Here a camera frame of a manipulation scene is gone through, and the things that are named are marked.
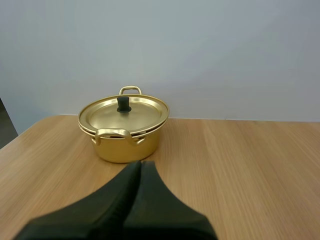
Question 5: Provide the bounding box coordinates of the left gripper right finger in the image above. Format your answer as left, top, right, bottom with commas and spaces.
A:
122, 161, 218, 240

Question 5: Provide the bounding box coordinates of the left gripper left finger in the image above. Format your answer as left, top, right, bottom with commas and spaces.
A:
15, 161, 142, 240

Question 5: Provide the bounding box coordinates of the gold lid with black knob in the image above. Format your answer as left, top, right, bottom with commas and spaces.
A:
78, 94, 170, 134

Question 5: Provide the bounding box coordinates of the gold pot with two handles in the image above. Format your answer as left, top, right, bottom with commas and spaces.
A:
77, 85, 168, 164

